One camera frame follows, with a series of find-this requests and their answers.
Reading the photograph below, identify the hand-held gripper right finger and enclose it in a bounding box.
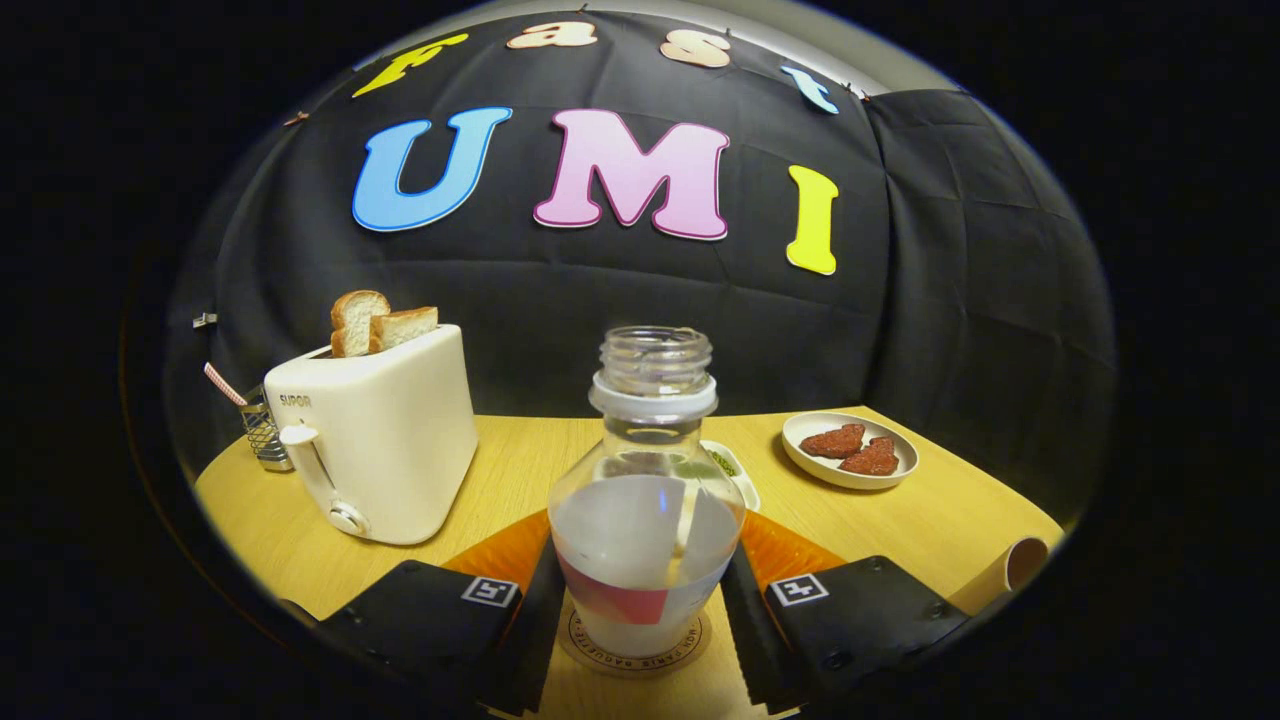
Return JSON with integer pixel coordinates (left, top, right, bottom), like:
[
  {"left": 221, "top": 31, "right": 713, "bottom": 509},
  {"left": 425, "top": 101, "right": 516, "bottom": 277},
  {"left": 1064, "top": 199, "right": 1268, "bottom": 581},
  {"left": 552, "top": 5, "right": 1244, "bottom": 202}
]
[{"left": 718, "top": 510, "right": 971, "bottom": 716}]

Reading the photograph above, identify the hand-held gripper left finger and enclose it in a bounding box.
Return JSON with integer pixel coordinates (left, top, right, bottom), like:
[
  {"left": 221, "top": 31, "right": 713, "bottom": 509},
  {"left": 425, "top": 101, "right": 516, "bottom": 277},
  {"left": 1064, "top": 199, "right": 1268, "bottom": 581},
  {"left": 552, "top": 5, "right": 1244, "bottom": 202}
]
[{"left": 315, "top": 510, "right": 567, "bottom": 716}]

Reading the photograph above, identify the round cork coaster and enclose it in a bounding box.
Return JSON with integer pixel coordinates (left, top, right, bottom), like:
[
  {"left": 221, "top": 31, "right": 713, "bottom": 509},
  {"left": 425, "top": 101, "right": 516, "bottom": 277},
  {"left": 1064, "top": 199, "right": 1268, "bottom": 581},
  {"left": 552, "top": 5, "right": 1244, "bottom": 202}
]
[{"left": 557, "top": 590, "right": 713, "bottom": 679}]

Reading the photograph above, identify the clear juice bottle red label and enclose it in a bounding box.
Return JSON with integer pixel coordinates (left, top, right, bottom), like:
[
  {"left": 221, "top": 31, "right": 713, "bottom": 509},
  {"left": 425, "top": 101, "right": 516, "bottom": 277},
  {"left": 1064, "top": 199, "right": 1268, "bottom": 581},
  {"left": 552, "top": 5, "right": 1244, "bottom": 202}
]
[{"left": 547, "top": 326, "right": 748, "bottom": 659}]

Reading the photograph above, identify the beige cup with handle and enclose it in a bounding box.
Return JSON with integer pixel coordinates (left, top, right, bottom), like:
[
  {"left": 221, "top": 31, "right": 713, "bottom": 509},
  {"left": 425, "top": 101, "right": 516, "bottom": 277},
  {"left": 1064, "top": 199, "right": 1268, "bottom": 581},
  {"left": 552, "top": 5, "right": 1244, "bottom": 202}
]
[{"left": 945, "top": 536, "right": 1051, "bottom": 616}]

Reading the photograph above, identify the white divided bean tray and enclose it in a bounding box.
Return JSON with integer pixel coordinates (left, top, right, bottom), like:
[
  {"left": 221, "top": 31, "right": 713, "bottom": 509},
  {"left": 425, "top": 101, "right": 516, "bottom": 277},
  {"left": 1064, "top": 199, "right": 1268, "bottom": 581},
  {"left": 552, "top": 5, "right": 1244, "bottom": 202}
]
[{"left": 698, "top": 440, "right": 761, "bottom": 513}]

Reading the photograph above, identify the wooden table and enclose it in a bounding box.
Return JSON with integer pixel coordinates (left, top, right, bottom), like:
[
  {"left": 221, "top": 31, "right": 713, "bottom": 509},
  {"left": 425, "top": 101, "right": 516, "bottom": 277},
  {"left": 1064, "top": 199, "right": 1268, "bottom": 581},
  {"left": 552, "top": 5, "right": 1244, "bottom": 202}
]
[{"left": 193, "top": 405, "right": 1066, "bottom": 720}]

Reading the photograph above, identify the white round plate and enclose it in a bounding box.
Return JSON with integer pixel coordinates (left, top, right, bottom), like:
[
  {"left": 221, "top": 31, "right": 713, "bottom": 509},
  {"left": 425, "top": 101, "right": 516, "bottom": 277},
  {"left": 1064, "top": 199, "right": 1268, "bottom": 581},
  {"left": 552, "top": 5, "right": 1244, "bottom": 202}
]
[{"left": 781, "top": 411, "right": 920, "bottom": 491}]

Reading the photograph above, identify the brown meat piece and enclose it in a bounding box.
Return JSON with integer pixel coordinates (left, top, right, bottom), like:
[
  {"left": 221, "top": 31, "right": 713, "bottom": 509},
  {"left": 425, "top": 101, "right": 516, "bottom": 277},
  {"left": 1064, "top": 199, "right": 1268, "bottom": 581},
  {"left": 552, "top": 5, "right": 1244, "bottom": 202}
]
[
  {"left": 838, "top": 436, "right": 900, "bottom": 477},
  {"left": 798, "top": 423, "right": 867, "bottom": 460}
]

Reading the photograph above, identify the white toaster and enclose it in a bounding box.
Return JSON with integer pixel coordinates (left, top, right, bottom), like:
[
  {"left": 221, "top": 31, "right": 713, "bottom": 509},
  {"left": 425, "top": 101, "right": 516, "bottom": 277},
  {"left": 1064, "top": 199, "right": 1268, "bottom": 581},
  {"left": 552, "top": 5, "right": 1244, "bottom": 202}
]
[{"left": 263, "top": 323, "right": 480, "bottom": 546}]

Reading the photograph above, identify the toast slice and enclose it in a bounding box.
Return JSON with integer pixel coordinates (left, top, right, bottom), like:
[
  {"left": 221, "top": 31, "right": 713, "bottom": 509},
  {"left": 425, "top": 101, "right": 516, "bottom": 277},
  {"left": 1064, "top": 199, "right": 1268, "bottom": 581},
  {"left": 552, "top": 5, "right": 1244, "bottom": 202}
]
[
  {"left": 330, "top": 290, "right": 392, "bottom": 358},
  {"left": 368, "top": 306, "right": 440, "bottom": 354}
]

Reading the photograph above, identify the pink striped straw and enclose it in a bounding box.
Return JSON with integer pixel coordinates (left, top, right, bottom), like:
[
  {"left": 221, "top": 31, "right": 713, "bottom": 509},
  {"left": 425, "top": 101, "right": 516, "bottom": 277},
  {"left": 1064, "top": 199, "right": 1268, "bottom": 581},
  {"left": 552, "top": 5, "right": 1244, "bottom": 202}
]
[{"left": 203, "top": 362, "right": 249, "bottom": 407}]

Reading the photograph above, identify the wire mesh holder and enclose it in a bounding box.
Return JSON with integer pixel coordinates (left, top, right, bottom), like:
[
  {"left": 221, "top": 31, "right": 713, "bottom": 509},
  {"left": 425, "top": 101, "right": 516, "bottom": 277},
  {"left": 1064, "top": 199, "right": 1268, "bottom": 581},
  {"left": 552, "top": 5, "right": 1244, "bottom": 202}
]
[{"left": 240, "top": 385, "right": 294, "bottom": 473}]

